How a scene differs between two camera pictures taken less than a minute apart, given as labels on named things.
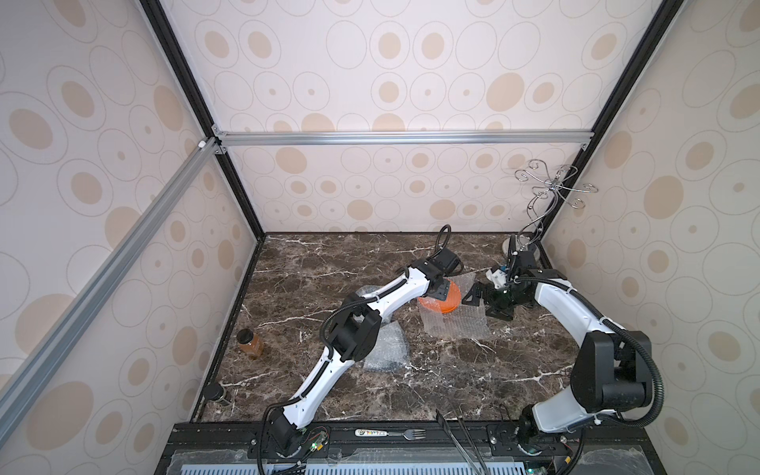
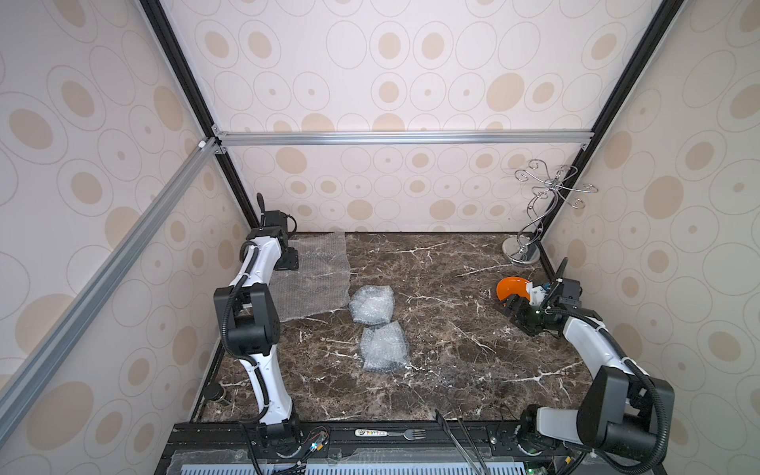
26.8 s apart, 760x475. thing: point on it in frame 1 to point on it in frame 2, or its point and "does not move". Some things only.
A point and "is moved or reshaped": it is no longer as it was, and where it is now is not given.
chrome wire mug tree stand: x=541 y=203 does not move
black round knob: x=213 y=391 does not move
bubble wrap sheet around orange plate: x=468 y=322 to x=322 y=282
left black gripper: x=443 y=289 to x=292 y=259
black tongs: x=458 y=446 does not move
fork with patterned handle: x=411 y=434 does not move
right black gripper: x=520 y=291 to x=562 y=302
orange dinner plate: x=446 y=306 is moved or reshaped
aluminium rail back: x=403 y=138 does not move
